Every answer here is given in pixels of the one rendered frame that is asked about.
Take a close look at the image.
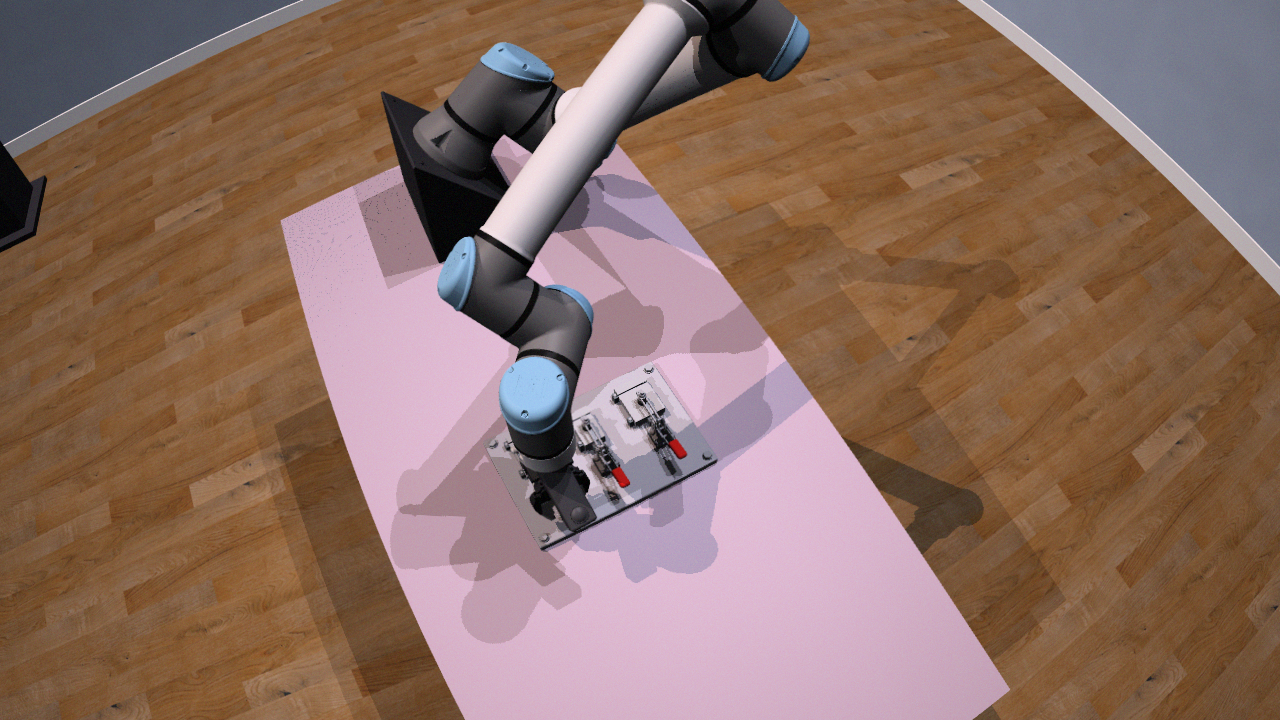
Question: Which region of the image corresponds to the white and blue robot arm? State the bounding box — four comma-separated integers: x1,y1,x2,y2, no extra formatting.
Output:
413,0,810,532

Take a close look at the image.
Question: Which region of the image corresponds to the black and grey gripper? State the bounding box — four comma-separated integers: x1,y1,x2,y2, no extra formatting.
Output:
520,459,590,520

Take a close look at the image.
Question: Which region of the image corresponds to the grey toggle clamp with red handle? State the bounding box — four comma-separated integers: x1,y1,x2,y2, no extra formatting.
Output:
580,415,630,488
636,389,687,459

